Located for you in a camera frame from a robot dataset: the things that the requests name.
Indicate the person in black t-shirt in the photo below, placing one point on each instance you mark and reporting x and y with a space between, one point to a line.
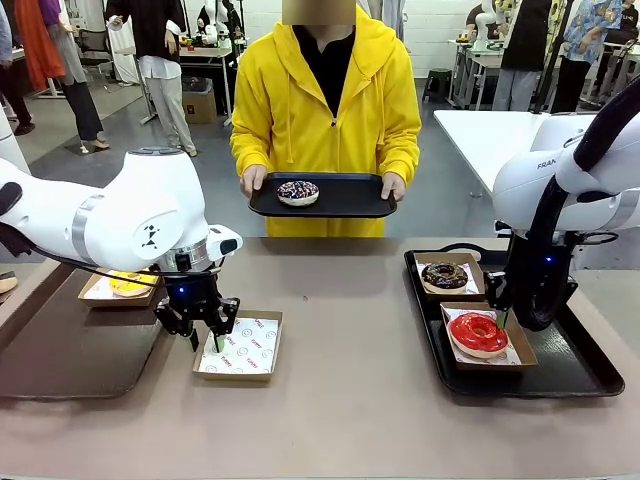
525 40

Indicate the green plastic stool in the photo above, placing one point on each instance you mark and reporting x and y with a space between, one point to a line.
439 75

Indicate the red glazed donut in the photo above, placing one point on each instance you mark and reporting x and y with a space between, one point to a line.
462 332

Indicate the chocolate glazed donut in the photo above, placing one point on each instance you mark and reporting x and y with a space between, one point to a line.
432 278

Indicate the brown cardboard carton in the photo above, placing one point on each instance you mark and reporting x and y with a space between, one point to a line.
200 107

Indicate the person's right hand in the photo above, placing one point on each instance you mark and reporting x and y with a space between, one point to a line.
252 181

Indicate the brown cardboard donut box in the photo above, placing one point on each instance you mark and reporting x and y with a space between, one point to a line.
525 350
115 301
235 377
477 280

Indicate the dark donut with coloured sprinkles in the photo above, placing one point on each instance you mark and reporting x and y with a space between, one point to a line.
287 193

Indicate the white side table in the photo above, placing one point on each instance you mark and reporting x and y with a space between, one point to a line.
475 145

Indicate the person in yellow hoodie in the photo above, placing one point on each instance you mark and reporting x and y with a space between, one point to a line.
300 100

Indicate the beige round object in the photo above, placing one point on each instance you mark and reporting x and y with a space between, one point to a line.
6 284

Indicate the yellow sprinkled donut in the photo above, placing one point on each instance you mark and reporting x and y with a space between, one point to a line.
125 287

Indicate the black serving tray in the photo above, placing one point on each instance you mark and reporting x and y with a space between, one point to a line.
350 197

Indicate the person's left hand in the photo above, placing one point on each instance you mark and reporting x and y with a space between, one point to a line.
394 187

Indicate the background desk with items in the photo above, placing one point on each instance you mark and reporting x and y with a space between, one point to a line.
205 55

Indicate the person's right forearm yellow sleeve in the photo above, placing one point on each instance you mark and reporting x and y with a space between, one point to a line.
247 150

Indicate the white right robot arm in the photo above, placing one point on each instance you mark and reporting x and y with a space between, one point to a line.
525 185

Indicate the person in light blue shirt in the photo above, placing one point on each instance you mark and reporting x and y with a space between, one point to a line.
12 85

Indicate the white background work table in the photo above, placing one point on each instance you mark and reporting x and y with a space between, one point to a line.
475 57

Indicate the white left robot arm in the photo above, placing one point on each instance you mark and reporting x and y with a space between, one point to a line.
135 210

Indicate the person in blue patterned shirt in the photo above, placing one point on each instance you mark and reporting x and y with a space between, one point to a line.
585 30

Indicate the black office chair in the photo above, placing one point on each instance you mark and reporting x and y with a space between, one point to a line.
95 40

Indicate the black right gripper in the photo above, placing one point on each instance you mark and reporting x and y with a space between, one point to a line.
548 266

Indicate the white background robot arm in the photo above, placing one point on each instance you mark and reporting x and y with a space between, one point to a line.
212 27
484 22

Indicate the person's left forearm yellow sleeve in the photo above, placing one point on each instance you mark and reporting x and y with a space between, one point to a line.
404 155

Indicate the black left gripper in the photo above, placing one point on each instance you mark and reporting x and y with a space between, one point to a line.
192 297

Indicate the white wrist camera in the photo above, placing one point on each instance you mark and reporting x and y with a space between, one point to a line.
225 245

